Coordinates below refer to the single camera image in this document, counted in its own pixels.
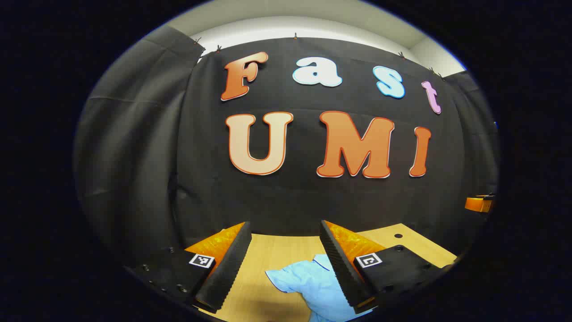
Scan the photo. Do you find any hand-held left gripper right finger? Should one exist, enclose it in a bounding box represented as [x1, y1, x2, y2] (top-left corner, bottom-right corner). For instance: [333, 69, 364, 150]
[319, 220, 456, 314]

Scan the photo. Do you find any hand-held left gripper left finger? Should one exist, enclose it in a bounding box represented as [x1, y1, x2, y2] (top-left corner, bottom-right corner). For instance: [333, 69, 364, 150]
[125, 221, 252, 314]

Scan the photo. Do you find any light blue T-shirt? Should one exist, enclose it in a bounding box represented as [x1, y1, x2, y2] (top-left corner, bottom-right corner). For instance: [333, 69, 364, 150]
[265, 254, 374, 322]

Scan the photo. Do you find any black backdrop cloth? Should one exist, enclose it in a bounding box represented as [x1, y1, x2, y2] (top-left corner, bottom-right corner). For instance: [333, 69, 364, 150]
[74, 25, 500, 264]

